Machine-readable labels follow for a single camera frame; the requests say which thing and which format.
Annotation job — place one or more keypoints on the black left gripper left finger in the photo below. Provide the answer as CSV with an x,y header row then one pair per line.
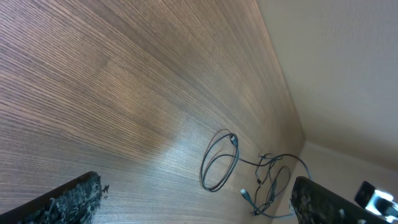
x,y
77,201

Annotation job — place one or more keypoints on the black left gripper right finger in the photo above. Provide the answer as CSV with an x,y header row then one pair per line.
x,y
314,204

